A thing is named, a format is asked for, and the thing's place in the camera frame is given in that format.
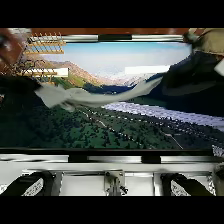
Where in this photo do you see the silver frame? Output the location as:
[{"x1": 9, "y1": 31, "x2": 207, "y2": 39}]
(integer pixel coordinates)
[{"x1": 0, "y1": 34, "x2": 224, "y2": 197}]

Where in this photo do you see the black garment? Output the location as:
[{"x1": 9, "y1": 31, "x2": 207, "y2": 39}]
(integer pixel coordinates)
[{"x1": 162, "y1": 50, "x2": 224, "y2": 97}]

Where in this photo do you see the white garment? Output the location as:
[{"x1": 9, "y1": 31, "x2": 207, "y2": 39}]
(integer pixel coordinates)
[{"x1": 34, "y1": 76, "x2": 164, "y2": 112}]

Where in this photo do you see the khaki garment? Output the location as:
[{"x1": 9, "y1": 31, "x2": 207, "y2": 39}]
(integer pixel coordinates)
[{"x1": 183, "y1": 28, "x2": 224, "y2": 57}]

